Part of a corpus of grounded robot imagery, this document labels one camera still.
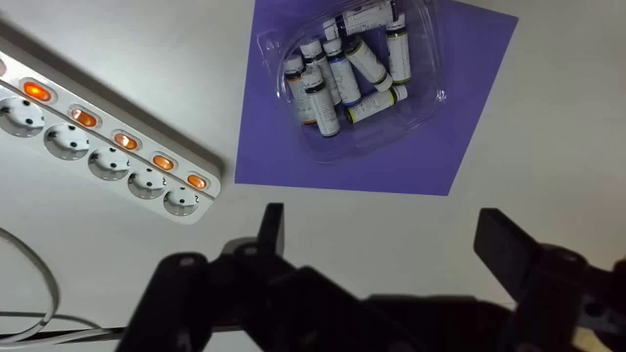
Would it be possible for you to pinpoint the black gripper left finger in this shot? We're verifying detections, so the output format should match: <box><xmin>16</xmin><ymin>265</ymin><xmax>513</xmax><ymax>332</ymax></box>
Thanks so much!
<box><xmin>116</xmin><ymin>201</ymin><xmax>368</xmax><ymax>352</ymax></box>

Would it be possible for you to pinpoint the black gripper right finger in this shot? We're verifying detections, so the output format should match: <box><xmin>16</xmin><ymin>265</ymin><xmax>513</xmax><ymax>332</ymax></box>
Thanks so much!
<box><xmin>472</xmin><ymin>206</ymin><xmax>626</xmax><ymax>352</ymax></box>

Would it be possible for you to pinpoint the white multi-socket power strip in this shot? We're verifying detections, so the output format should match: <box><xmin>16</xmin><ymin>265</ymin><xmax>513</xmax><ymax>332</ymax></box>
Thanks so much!
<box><xmin>0</xmin><ymin>17</ymin><xmax>226</xmax><ymax>226</ymax></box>

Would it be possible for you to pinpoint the white tube with yellow band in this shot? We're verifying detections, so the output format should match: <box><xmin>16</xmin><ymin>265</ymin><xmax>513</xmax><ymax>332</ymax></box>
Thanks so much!
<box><xmin>345</xmin><ymin>83</ymin><xmax>411</xmax><ymax>124</ymax></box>

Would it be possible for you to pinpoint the white tube with black cap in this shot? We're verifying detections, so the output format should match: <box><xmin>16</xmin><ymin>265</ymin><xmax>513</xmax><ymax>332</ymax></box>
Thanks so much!
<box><xmin>282</xmin><ymin>54</ymin><xmax>318</xmax><ymax>126</ymax></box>
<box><xmin>302</xmin><ymin>68</ymin><xmax>343</xmax><ymax>138</ymax></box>
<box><xmin>345</xmin><ymin>36</ymin><xmax>396</xmax><ymax>93</ymax></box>
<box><xmin>341</xmin><ymin>0</ymin><xmax>398</xmax><ymax>38</ymax></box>
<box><xmin>384</xmin><ymin>13</ymin><xmax>413</xmax><ymax>83</ymax></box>
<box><xmin>298</xmin><ymin>36</ymin><xmax>343</xmax><ymax>105</ymax></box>

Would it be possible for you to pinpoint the white tube with blue band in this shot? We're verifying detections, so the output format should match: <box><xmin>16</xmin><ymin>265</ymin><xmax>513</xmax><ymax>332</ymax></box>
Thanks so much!
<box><xmin>323</xmin><ymin>36</ymin><xmax>364</xmax><ymax>109</ymax></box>

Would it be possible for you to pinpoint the small white tube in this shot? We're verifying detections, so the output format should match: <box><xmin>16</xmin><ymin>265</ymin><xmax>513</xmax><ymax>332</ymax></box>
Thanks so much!
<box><xmin>319</xmin><ymin>17</ymin><xmax>345</xmax><ymax>44</ymax></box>

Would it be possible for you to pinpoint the white power cable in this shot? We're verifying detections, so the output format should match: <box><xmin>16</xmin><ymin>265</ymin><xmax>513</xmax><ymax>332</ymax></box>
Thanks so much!
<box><xmin>0</xmin><ymin>224</ymin><xmax>128</xmax><ymax>345</ymax></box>

